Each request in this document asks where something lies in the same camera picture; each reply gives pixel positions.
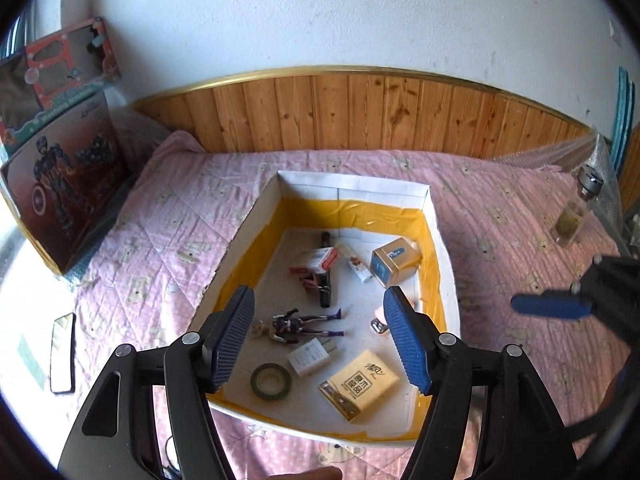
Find purple action figure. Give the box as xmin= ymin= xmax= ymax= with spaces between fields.
xmin=267 ymin=310 xmax=346 ymax=345

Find beige stapler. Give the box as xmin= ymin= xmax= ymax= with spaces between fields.
xmin=369 ymin=307 xmax=393 ymax=336

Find blue gold tin box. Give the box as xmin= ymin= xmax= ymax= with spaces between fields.
xmin=370 ymin=238 xmax=422 ymax=288

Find black smartphone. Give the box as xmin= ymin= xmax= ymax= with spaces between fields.
xmin=50 ymin=311 xmax=77 ymax=394

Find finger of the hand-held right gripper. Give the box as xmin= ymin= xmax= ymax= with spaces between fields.
xmin=511 ymin=290 xmax=596 ymax=320

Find teal foam strips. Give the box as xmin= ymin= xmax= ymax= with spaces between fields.
xmin=611 ymin=66 xmax=632 ymax=181

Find robot toy box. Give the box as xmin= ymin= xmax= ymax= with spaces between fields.
xmin=0 ymin=89 xmax=132 ymax=276

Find red white cigarette pack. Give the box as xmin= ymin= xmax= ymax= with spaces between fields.
xmin=299 ymin=247 xmax=338 ymax=275

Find glass tea bottle metal lid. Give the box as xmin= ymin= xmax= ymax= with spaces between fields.
xmin=550 ymin=162 xmax=603 ymax=248

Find pink bear print blanket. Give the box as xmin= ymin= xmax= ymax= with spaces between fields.
xmin=0 ymin=130 xmax=636 ymax=480

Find white cardboard box yellow tape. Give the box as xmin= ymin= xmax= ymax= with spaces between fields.
xmin=187 ymin=170 xmax=463 ymax=448

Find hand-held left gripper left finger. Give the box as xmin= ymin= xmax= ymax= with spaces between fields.
xmin=57 ymin=285 xmax=256 ymax=480

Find yellow tissue pack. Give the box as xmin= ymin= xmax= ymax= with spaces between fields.
xmin=318 ymin=349 xmax=403 ymax=423

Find white charger plug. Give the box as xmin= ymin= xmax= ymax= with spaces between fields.
xmin=286 ymin=337 xmax=337 ymax=377

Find green tape roll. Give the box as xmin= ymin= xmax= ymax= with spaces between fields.
xmin=250 ymin=361 xmax=293 ymax=401

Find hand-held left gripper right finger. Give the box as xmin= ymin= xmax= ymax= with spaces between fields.
xmin=382 ymin=286 xmax=581 ymax=480

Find red teal toy box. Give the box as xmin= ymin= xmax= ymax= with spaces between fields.
xmin=0 ymin=16 xmax=122 ymax=158

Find person's left hand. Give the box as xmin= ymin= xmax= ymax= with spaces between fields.
xmin=267 ymin=466 xmax=344 ymax=480

